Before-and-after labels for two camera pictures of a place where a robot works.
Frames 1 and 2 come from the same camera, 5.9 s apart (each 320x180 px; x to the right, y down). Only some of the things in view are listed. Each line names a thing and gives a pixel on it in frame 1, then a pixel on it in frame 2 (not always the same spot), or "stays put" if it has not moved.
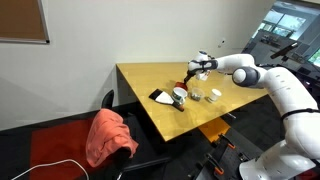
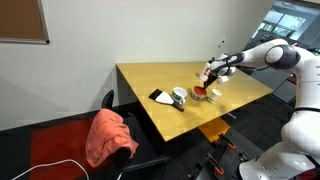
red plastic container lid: (181, 85) -> (200, 90)
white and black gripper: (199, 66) -> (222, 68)
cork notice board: (23, 22) stays put
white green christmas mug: (179, 95) stays put
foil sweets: (195, 97) stays put
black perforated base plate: (228, 152) stays put
